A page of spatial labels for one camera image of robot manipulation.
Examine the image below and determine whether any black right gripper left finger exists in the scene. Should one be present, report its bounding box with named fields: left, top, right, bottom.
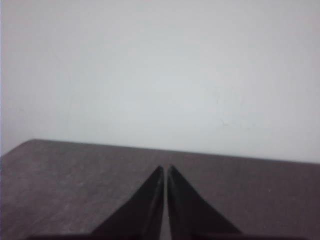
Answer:
left=92, top=166, right=165, bottom=240

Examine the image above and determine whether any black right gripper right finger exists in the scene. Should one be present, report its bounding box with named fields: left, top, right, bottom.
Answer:
left=167, top=165, right=241, bottom=240

